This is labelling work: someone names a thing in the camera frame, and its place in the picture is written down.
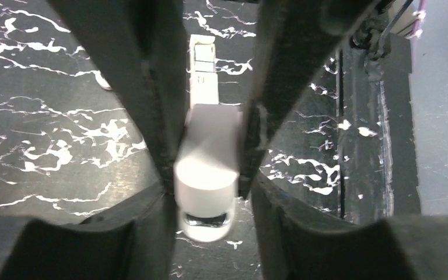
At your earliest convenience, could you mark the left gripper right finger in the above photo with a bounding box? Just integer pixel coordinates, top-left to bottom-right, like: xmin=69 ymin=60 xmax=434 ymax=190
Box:
xmin=239 ymin=1 xmax=448 ymax=279

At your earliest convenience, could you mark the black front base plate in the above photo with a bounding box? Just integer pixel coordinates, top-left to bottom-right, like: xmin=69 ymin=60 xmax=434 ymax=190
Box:
xmin=337 ymin=34 xmax=421 ymax=224

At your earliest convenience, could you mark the small white stapler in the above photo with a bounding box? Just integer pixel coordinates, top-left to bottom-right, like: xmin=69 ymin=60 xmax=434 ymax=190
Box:
xmin=173 ymin=34 xmax=242 ymax=243

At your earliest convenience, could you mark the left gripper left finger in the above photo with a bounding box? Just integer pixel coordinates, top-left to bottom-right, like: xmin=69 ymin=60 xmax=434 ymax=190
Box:
xmin=0 ymin=1 xmax=187 ymax=279

